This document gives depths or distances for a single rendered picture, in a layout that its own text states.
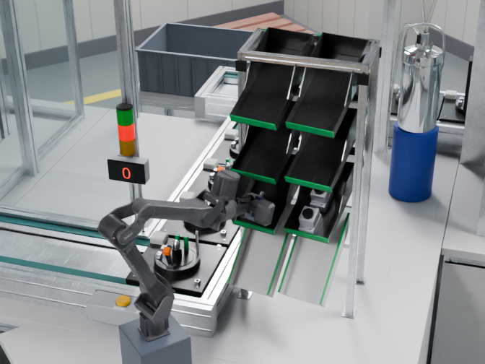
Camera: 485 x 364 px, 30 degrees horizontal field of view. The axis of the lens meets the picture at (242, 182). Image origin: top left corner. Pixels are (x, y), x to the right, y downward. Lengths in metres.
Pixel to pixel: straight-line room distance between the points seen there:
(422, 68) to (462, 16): 3.76
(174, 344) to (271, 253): 0.45
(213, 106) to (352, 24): 3.15
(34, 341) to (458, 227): 1.46
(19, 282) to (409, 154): 1.38
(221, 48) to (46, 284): 2.45
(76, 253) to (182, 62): 1.85
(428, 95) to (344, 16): 3.83
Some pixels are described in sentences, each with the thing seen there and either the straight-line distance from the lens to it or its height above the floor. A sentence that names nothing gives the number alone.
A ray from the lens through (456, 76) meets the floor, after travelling 6.53.
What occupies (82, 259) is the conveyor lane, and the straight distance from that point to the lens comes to 2.89.
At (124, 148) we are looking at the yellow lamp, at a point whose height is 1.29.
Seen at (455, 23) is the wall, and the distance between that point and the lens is 6.86.
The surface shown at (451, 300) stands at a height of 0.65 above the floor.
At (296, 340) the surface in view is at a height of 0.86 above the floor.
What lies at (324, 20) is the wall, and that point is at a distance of 7.11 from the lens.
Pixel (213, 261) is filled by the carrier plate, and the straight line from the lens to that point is 2.73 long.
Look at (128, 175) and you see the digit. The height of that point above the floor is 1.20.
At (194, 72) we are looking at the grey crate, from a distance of 4.55.
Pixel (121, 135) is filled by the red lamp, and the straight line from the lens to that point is 2.69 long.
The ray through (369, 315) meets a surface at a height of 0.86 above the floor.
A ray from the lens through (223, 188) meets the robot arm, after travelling 2.24.
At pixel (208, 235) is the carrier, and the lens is 2.85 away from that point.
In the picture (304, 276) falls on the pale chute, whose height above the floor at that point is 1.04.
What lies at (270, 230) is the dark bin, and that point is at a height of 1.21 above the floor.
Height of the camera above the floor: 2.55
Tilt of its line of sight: 30 degrees down
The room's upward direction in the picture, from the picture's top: 1 degrees counter-clockwise
